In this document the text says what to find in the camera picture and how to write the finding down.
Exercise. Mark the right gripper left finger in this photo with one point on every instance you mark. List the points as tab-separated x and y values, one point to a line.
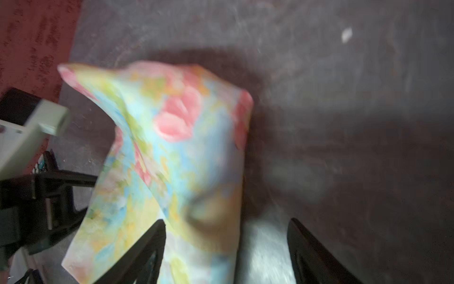
141	263

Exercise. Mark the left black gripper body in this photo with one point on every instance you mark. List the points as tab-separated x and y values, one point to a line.
38	210

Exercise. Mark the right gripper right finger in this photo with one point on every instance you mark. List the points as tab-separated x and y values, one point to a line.
312	263

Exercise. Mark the floral pastel skirt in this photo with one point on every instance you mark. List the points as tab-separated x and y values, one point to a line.
178	156

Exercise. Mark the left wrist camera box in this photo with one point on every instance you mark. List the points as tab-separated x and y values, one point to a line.
26	121

